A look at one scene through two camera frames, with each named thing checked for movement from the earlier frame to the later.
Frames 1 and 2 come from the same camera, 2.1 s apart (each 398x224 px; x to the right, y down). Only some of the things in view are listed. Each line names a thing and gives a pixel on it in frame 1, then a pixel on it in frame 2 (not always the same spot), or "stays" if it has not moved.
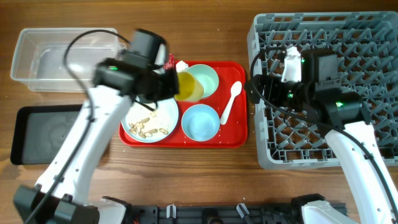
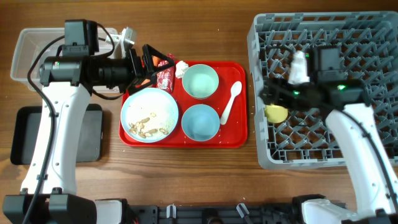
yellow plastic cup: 190,89 -> 276,114
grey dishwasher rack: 366,45 stays
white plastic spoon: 236,89 stays
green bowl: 208,77 stays
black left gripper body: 166,86 -> 120,71
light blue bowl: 200,122 stays
